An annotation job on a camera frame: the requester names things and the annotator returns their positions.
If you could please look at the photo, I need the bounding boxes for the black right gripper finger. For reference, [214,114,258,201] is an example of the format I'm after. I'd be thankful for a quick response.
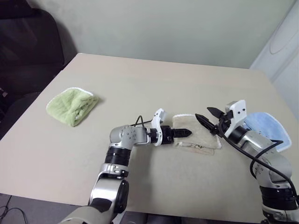
[206,106,227,119]
[194,113,217,136]

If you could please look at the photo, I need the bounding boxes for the green towel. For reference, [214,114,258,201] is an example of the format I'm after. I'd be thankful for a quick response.
[46,87,102,128]

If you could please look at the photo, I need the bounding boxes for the white door panel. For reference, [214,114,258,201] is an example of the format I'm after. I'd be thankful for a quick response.
[249,0,299,105]

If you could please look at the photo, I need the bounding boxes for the beige towel with white trim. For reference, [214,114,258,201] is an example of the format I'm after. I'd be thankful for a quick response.
[172,113,222,155]

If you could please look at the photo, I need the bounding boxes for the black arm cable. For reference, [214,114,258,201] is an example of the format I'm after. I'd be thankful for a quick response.
[217,120,299,198]
[131,115,154,129]

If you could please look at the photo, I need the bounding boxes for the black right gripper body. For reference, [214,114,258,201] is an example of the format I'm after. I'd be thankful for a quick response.
[211,111,234,137]

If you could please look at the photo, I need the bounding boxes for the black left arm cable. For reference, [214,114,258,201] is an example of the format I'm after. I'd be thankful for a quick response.
[131,115,154,129]

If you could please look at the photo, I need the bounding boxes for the black floor cable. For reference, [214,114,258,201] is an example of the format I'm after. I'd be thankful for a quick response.
[0,195,32,224]

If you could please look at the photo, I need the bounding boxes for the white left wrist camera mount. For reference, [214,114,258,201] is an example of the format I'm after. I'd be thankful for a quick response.
[149,108,169,147]

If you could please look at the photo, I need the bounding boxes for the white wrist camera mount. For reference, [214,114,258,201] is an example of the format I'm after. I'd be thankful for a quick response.
[224,99,247,139]
[149,108,169,147]

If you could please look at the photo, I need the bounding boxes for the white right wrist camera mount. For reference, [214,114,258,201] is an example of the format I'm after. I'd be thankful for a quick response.
[224,99,247,139]

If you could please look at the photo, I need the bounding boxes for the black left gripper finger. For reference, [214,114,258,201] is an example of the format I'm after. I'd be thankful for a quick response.
[173,127,193,139]

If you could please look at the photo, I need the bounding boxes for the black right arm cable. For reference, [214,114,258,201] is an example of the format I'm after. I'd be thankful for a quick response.
[217,120,299,198]

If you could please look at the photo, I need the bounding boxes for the blue towel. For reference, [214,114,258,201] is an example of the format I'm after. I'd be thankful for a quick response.
[242,112,293,154]

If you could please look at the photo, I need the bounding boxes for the dark sofa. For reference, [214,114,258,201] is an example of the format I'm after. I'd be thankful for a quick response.
[0,0,78,142]

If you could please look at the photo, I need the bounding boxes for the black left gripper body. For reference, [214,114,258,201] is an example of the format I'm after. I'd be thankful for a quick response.
[161,126,176,144]

